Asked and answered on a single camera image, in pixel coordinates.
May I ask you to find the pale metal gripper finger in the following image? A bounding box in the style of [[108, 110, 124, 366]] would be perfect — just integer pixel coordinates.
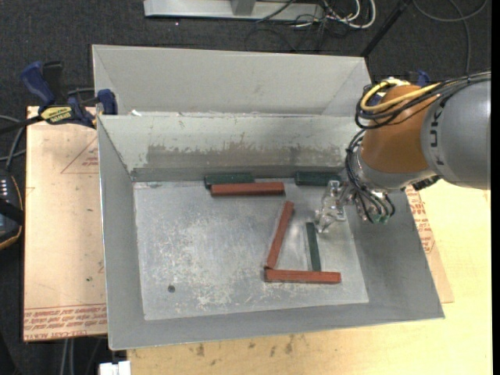
[[317, 205, 348, 234], [314, 180, 342, 220]]

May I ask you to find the dark green flat block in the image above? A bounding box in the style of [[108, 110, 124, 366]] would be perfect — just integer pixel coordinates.
[[204, 173, 256, 189], [305, 221, 323, 273], [294, 170, 343, 188]]

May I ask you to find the red-brown flat block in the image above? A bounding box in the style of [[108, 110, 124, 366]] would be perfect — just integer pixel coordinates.
[[266, 200, 295, 270], [210, 181, 286, 198], [263, 268, 342, 285]]

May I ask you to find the grey metal bin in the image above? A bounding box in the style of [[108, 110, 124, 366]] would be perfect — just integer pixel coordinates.
[[91, 44, 445, 352]]

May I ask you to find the black cylinder on white bracket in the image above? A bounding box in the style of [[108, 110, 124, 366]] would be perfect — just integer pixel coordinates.
[[411, 174, 440, 191]]

